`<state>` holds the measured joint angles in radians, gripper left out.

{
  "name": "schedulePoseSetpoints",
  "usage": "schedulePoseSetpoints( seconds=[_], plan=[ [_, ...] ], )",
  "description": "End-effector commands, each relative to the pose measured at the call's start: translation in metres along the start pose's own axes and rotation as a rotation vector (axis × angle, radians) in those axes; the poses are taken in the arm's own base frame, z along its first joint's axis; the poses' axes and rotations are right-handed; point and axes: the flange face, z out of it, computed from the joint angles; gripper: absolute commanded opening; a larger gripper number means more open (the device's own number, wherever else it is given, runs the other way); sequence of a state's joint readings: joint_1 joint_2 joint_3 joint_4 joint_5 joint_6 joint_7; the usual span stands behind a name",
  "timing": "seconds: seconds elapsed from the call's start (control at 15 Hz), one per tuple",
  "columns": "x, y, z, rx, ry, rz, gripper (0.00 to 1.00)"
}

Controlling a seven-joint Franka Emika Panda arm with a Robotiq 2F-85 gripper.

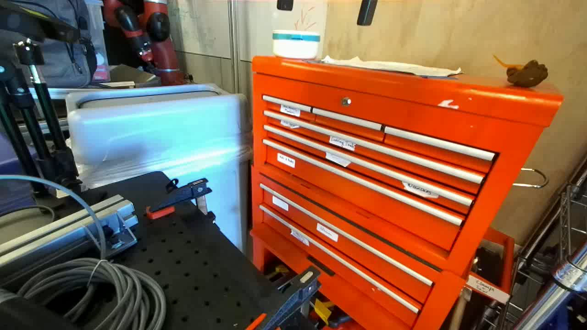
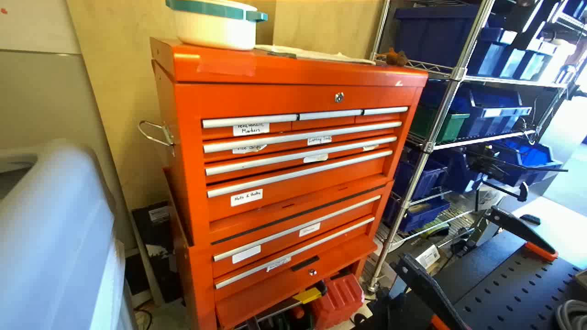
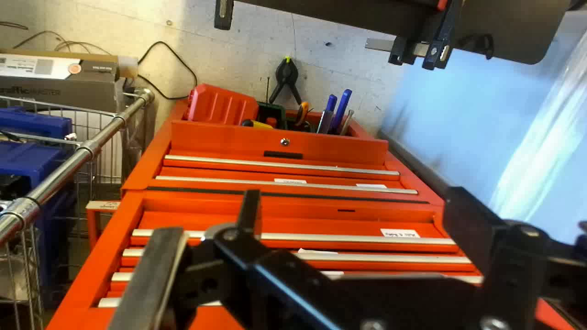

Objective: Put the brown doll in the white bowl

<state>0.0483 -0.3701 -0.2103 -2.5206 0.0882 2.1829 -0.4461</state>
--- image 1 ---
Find grey cable coil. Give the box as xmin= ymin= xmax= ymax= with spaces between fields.
xmin=0 ymin=173 xmax=168 ymax=330

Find aluminium extrusion rail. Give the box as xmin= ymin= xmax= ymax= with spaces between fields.
xmin=0 ymin=193 xmax=139 ymax=272

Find brown doll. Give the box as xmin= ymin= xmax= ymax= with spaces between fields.
xmin=491 ymin=54 xmax=550 ymax=89

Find black perforated board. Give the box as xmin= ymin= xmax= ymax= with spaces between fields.
xmin=34 ymin=171 xmax=297 ymax=330

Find yellow tool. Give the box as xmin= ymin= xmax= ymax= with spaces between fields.
xmin=309 ymin=298 xmax=335 ymax=327

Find orange roller cabinet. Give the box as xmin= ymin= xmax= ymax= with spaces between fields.
xmin=249 ymin=164 xmax=517 ymax=330

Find white cloth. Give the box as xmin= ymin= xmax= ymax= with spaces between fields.
xmin=319 ymin=54 xmax=464 ymax=81

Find grey backpack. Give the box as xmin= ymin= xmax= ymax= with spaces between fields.
xmin=16 ymin=0 xmax=95 ymax=89

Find black tripod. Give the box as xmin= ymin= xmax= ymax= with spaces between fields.
xmin=0 ymin=37 xmax=82 ymax=195

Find white plastic storage bin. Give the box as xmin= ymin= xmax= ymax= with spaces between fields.
xmin=64 ymin=83 xmax=249 ymax=250

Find metal chest side handle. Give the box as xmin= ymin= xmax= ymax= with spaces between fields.
xmin=511 ymin=166 xmax=550 ymax=191

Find white bowl with teal rim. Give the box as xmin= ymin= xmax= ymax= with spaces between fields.
xmin=271 ymin=30 xmax=322 ymax=61

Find orange top tool chest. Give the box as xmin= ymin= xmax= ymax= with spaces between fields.
xmin=249 ymin=56 xmax=564 ymax=277

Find black clamp with orange handle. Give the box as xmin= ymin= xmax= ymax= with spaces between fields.
xmin=142 ymin=177 xmax=214 ymax=222
xmin=243 ymin=266 xmax=322 ymax=330

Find metal wire shelving rack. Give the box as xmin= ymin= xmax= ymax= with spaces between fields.
xmin=475 ymin=162 xmax=587 ymax=330

